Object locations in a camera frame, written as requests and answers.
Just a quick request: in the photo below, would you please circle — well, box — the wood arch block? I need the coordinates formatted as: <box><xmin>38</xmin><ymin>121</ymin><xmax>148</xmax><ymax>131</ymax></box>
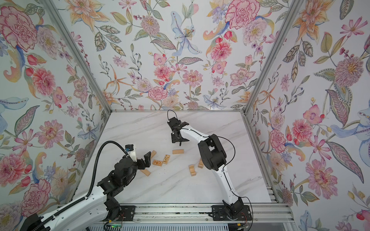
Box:
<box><xmin>198</xmin><ymin>159</ymin><xmax>204</xmax><ymax>168</ymax></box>
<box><xmin>189</xmin><ymin>165</ymin><xmax>197</xmax><ymax>176</ymax></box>

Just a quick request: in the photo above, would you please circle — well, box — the plain flat wood block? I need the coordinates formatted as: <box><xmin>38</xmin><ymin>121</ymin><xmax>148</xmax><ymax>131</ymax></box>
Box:
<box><xmin>140</xmin><ymin>169</ymin><xmax>151</xmax><ymax>177</ymax></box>

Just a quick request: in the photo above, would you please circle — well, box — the plain wood block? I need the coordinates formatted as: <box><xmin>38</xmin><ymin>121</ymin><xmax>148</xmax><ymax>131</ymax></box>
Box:
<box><xmin>140</xmin><ymin>169</ymin><xmax>151</xmax><ymax>177</ymax></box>
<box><xmin>172</xmin><ymin>149</ymin><xmax>185</xmax><ymax>155</ymax></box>

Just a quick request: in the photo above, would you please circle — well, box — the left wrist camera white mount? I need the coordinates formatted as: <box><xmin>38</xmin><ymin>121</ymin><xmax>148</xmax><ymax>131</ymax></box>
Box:
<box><xmin>125</xmin><ymin>144</ymin><xmax>137</xmax><ymax>162</ymax></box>

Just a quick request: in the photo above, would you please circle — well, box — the aluminium corner post right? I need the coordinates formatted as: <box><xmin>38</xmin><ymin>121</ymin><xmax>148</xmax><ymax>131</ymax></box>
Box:
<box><xmin>243</xmin><ymin>1</ymin><xmax>302</xmax><ymax>115</ymax></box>

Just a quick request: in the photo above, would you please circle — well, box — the printed monkey wood block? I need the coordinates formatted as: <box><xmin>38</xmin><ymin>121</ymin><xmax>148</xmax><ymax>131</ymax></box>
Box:
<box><xmin>153</xmin><ymin>160</ymin><xmax>163</xmax><ymax>167</ymax></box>

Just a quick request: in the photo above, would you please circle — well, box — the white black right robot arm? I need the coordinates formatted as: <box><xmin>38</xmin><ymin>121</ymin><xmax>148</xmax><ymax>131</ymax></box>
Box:
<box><xmin>167</xmin><ymin>117</ymin><xmax>244</xmax><ymax>220</ymax></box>

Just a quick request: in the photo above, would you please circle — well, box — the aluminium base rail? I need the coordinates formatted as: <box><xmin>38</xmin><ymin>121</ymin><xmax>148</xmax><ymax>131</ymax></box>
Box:
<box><xmin>121</xmin><ymin>203</ymin><xmax>294</xmax><ymax>224</ymax></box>

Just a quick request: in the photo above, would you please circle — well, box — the wood arch block far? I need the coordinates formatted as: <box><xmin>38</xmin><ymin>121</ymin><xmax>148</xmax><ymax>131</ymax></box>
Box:
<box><xmin>198</xmin><ymin>159</ymin><xmax>204</xmax><ymax>168</ymax></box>

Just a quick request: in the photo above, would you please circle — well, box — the aluminium corner post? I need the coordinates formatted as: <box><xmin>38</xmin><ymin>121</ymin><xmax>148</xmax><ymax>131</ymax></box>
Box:
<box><xmin>40</xmin><ymin>0</ymin><xmax>112</xmax><ymax>115</ymax></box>
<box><xmin>243</xmin><ymin>1</ymin><xmax>302</xmax><ymax>115</ymax></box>

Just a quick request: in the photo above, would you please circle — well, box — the engraved long wood block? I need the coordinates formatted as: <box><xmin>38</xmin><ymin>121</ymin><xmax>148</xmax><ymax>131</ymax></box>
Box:
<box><xmin>151</xmin><ymin>150</ymin><xmax>157</xmax><ymax>159</ymax></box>

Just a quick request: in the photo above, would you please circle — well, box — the wood arch block near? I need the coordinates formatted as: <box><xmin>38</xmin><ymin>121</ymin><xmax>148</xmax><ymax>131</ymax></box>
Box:
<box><xmin>189</xmin><ymin>165</ymin><xmax>197</xmax><ymax>176</ymax></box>

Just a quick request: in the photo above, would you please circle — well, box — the aluminium corner post left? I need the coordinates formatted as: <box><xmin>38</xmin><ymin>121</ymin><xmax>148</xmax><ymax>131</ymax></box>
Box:
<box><xmin>40</xmin><ymin>0</ymin><xmax>112</xmax><ymax>115</ymax></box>

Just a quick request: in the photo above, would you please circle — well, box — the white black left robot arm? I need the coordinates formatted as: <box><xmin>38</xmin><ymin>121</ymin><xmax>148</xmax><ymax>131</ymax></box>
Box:
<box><xmin>20</xmin><ymin>152</ymin><xmax>151</xmax><ymax>231</ymax></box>

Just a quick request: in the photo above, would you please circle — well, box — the printed small wood block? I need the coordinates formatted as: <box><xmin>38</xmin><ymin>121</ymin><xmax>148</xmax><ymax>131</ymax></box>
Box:
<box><xmin>163</xmin><ymin>155</ymin><xmax>171</xmax><ymax>164</ymax></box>

